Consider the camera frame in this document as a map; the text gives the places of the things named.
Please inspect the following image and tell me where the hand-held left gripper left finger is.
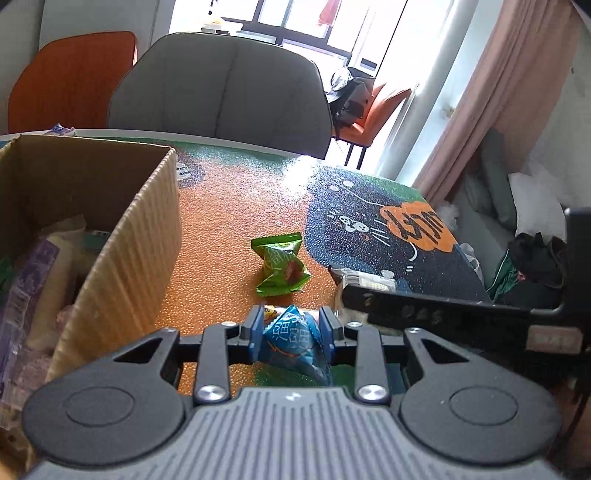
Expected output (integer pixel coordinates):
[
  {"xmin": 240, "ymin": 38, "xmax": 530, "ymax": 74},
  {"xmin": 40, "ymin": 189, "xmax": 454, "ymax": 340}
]
[{"xmin": 112, "ymin": 304, "xmax": 266, "ymax": 403}]

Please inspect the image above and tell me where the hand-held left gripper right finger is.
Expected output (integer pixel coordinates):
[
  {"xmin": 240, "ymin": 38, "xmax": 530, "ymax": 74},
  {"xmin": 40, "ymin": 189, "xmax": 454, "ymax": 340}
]
[{"xmin": 318, "ymin": 305, "xmax": 468, "ymax": 403}]

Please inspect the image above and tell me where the blue snack packet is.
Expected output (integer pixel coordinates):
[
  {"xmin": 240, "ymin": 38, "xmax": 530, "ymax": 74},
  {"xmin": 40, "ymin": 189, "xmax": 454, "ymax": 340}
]
[{"xmin": 257, "ymin": 305, "xmax": 334, "ymax": 387}]

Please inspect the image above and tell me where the white cake clear packet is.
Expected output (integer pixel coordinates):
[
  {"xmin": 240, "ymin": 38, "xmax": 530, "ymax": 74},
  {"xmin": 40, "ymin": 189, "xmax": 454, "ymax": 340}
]
[{"xmin": 328, "ymin": 265, "xmax": 399, "ymax": 324}]

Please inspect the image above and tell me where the cardboard box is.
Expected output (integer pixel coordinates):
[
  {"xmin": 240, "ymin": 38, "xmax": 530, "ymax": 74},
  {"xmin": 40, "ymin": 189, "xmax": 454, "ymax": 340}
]
[{"xmin": 0, "ymin": 134, "xmax": 184, "ymax": 472}]

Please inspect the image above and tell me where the green striped cake packet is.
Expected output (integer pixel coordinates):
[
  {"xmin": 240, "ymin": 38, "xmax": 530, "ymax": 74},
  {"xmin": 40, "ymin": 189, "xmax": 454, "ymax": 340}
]
[{"xmin": 42, "ymin": 214, "xmax": 114, "ymax": 274}]

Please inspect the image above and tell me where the long purple bread packet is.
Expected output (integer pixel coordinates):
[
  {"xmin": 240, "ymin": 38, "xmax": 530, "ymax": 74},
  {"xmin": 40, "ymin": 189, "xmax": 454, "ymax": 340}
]
[{"xmin": 0, "ymin": 237, "xmax": 64, "ymax": 398}]

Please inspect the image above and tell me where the green garment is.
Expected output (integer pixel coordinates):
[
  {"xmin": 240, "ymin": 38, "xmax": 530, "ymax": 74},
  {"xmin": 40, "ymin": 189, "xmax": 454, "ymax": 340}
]
[{"xmin": 486, "ymin": 250, "xmax": 523, "ymax": 302}]

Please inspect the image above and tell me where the green snack packet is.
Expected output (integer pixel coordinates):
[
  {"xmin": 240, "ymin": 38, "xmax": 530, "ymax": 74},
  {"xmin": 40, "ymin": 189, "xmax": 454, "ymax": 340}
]
[{"xmin": 250, "ymin": 233, "xmax": 313, "ymax": 297}]

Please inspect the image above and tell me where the black garment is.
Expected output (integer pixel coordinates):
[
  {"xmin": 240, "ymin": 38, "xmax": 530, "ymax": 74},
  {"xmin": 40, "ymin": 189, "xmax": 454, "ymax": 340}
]
[{"xmin": 507, "ymin": 232, "xmax": 570, "ymax": 290}]

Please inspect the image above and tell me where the crumpled white plastic bag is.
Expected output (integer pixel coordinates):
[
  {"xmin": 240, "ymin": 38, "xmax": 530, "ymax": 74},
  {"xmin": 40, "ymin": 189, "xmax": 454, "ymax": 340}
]
[{"xmin": 435, "ymin": 200, "xmax": 463, "ymax": 232}]

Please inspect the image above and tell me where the white pillow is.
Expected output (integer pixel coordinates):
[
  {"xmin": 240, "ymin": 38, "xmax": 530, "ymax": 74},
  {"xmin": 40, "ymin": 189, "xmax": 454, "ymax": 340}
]
[{"xmin": 507, "ymin": 159, "xmax": 572, "ymax": 241}]

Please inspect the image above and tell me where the grey green cushion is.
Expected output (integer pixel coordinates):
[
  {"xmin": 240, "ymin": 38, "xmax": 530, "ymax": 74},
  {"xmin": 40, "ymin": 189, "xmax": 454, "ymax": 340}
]
[{"xmin": 454, "ymin": 128, "xmax": 519, "ymax": 232}]

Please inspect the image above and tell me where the orange upholstered chair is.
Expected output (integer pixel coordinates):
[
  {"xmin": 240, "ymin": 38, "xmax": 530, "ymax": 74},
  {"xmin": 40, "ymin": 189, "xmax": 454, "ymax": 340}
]
[{"xmin": 332, "ymin": 82, "xmax": 414, "ymax": 169}]

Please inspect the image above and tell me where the black backpack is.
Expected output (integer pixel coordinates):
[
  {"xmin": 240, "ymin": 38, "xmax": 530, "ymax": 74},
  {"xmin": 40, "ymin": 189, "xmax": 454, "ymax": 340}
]
[{"xmin": 328, "ymin": 66, "xmax": 378, "ymax": 131}]

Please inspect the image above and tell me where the pink curtain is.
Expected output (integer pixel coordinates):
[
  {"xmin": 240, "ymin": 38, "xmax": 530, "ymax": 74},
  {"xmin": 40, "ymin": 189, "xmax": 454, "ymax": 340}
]
[{"xmin": 413, "ymin": 0, "xmax": 583, "ymax": 205}]

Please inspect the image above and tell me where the grey upholstered chair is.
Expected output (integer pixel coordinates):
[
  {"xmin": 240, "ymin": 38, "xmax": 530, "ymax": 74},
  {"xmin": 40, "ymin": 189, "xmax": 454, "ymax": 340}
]
[{"xmin": 106, "ymin": 32, "xmax": 334, "ymax": 160}]

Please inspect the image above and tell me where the glass balcony door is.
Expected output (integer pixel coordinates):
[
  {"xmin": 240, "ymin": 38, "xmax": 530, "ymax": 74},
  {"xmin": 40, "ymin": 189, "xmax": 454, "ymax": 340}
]
[{"xmin": 170, "ymin": 0, "xmax": 419, "ymax": 71}]

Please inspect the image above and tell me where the orange wooden chair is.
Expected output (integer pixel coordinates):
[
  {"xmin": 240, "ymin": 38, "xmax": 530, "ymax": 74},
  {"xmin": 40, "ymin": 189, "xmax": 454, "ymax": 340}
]
[{"xmin": 8, "ymin": 31, "xmax": 139, "ymax": 136}]

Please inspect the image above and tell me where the red hanging garment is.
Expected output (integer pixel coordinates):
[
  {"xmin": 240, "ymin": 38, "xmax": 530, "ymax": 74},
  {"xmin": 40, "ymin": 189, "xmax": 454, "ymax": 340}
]
[{"xmin": 318, "ymin": 0, "xmax": 343, "ymax": 27}]

